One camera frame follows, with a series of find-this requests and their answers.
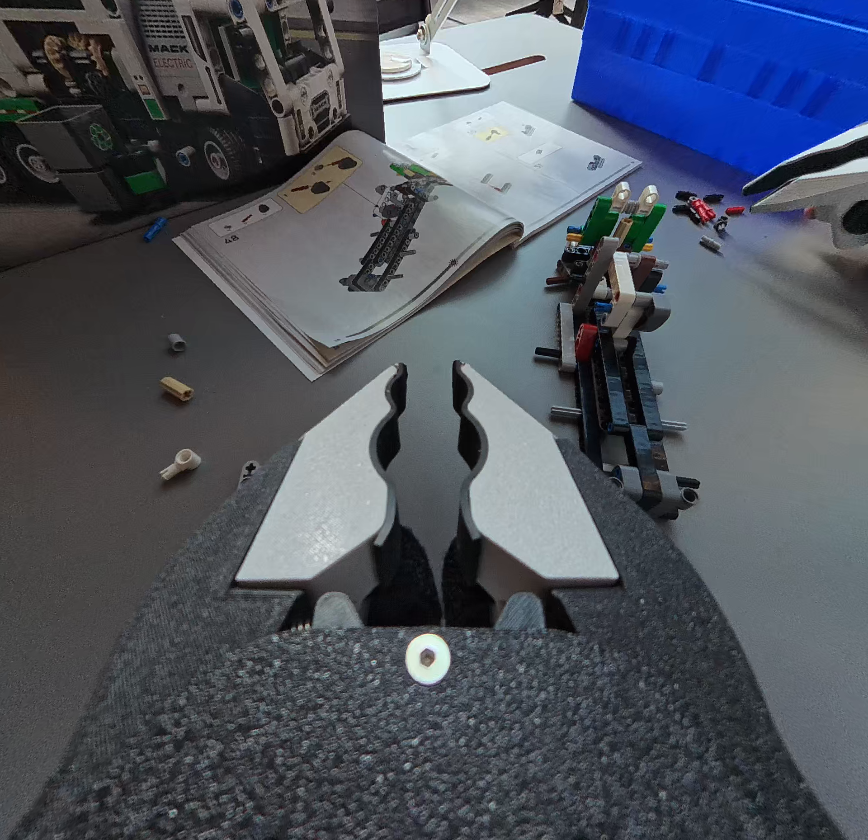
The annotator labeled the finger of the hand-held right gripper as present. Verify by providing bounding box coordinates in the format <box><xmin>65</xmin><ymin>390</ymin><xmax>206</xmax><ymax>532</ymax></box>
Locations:
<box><xmin>748</xmin><ymin>170</ymin><xmax>868</xmax><ymax>216</ymax></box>
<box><xmin>741</xmin><ymin>121</ymin><xmax>868</xmax><ymax>198</ymax></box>

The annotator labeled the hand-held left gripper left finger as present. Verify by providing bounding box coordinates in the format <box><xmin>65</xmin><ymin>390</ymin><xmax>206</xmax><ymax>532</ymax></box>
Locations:
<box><xmin>234</xmin><ymin>363</ymin><xmax>410</xmax><ymax>629</ymax></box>

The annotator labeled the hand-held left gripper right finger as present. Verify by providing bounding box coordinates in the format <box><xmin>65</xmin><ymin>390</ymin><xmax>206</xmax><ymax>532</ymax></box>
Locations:
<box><xmin>452</xmin><ymin>360</ymin><xmax>621</xmax><ymax>629</ymax></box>

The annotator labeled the partly built lego truck chassis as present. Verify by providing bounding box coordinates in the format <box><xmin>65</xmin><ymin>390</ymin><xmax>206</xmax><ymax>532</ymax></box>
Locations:
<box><xmin>534</xmin><ymin>182</ymin><xmax>701</xmax><ymax>521</ymax></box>

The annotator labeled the open lego instruction booklet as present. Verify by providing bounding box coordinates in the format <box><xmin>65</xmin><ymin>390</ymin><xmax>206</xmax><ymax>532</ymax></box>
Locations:
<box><xmin>173</xmin><ymin>101</ymin><xmax>644</xmax><ymax>382</ymax></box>

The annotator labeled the lego truck set box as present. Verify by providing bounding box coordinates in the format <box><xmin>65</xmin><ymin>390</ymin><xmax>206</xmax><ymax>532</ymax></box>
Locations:
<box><xmin>0</xmin><ymin>0</ymin><xmax>386</xmax><ymax>273</ymax></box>

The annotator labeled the blue plastic bin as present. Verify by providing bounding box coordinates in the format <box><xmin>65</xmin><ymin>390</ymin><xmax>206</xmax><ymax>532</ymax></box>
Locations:
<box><xmin>571</xmin><ymin>0</ymin><xmax>868</xmax><ymax>176</ymax></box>

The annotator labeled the white lamp base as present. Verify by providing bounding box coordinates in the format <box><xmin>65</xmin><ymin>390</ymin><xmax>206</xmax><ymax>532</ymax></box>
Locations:
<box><xmin>378</xmin><ymin>0</ymin><xmax>491</xmax><ymax>103</ymax></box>

